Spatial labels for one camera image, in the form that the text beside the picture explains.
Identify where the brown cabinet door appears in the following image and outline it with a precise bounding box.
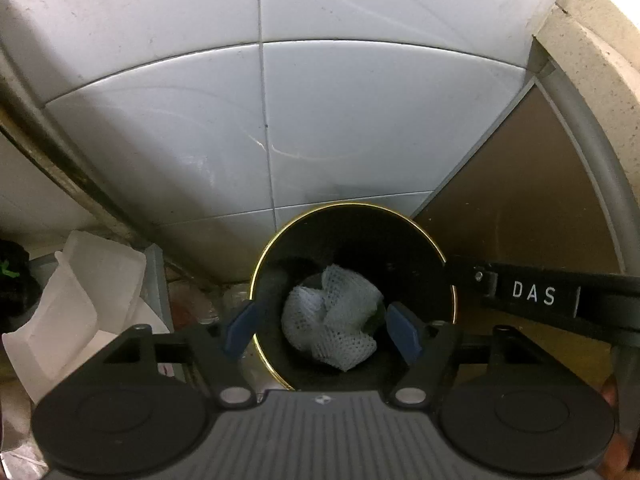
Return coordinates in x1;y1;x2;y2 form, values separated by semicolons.
412;50;640;281

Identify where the white foam fruit net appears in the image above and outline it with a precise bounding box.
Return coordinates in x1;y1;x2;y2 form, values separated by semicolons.
281;262;385;372

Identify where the black object green mark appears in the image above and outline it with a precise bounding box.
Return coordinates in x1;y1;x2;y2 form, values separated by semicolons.
0;240;41;321

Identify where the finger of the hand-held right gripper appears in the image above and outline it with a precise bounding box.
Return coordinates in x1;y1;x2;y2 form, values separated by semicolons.
446;255;498;312

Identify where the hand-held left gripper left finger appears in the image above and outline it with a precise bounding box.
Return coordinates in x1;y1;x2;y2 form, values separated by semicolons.
92;300;258;408

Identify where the black bin with gold rim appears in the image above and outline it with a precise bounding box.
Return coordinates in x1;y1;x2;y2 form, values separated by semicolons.
248;203;458;393

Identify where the person's right hand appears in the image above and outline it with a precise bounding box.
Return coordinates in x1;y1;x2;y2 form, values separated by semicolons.
601;376;622;408

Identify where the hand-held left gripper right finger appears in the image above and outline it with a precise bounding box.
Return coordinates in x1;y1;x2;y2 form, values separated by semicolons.
386;301;546;408

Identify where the grey plastic box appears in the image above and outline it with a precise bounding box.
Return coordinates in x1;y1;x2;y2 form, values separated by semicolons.
142;245;173;333

